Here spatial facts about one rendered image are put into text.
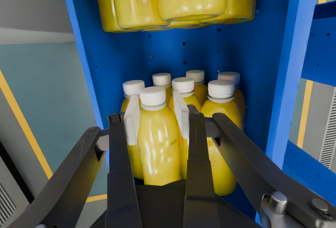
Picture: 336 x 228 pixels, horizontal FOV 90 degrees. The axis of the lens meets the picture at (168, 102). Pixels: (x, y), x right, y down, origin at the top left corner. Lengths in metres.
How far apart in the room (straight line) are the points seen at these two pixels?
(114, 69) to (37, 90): 1.37
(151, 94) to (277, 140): 0.16
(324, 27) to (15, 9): 0.81
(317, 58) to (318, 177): 0.60
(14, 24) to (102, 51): 0.37
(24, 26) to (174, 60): 0.45
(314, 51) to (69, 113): 1.56
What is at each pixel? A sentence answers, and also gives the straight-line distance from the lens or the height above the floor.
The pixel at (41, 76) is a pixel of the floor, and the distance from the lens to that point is 1.62.
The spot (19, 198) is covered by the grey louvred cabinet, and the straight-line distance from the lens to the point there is 2.15.
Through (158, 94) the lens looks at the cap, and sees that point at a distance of 0.24.
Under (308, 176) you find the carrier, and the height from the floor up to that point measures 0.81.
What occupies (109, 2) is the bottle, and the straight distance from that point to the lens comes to 0.28.
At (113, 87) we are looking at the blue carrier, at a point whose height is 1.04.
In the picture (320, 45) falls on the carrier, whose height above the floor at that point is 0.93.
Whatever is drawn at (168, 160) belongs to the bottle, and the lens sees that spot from 0.28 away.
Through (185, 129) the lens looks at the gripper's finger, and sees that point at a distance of 0.16.
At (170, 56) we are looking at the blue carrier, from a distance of 0.40.
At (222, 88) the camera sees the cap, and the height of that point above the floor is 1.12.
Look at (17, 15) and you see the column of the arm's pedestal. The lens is 0.67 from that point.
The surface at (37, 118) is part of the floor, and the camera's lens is 1.77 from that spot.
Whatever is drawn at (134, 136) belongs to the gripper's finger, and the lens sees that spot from 0.16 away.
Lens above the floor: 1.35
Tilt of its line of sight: 69 degrees down
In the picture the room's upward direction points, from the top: 166 degrees clockwise
